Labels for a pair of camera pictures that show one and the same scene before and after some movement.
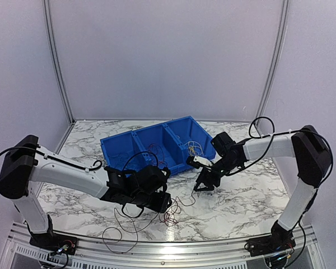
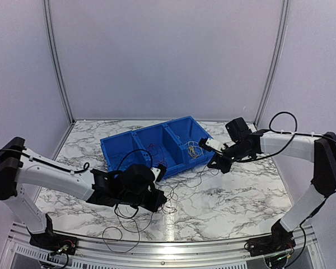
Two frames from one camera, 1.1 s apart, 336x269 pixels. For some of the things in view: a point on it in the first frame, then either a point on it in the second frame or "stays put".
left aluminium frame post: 57,60 stays put
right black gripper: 205,179 → 224,167
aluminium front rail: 21,253 stays put
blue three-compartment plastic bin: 168,144 stays put
